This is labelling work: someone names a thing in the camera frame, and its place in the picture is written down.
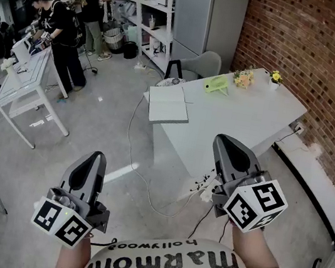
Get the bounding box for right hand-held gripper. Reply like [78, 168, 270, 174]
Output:
[199, 132, 299, 240]

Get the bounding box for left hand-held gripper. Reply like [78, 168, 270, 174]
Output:
[28, 142, 120, 254]

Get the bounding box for white grey-cover notebook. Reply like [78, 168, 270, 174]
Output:
[143, 80, 195, 130]

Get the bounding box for person's left forearm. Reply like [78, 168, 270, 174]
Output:
[54, 232, 95, 268]

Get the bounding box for green desk fan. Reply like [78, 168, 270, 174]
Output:
[202, 72, 232, 97]

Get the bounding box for peach flower bouquet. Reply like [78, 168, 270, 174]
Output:
[231, 65, 258, 91]

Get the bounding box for yellow flower white pot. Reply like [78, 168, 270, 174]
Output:
[267, 69, 285, 92]

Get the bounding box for grey shell chair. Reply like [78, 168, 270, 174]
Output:
[163, 43, 224, 88]

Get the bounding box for black-white floral cushion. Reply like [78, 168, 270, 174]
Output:
[156, 74, 188, 92]

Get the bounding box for black power adapter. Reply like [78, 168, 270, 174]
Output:
[82, 65, 99, 76]

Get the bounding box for white long-leg table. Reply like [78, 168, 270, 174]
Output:
[0, 37, 83, 155]

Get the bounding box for black bucket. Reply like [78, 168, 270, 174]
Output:
[121, 40, 140, 61]

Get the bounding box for white vase white flowers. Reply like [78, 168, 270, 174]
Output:
[0, 56, 17, 77]

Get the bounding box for white box device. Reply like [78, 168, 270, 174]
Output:
[9, 36, 35, 67]

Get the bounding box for grey refrigerator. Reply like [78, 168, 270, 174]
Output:
[162, 0, 250, 78]

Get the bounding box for white metal shelving unit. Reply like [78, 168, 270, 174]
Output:
[92, 0, 180, 74]

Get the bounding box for thin black wall cable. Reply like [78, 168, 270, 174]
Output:
[273, 124, 299, 147]

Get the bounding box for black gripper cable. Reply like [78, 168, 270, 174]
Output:
[84, 233, 119, 250]
[187, 200, 233, 246]

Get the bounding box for white floor cable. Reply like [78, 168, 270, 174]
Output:
[115, 92, 218, 222]

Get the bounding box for white low wall ledge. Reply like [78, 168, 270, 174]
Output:
[257, 129, 335, 249]

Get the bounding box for wire mesh waste basket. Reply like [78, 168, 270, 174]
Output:
[100, 26, 126, 52]

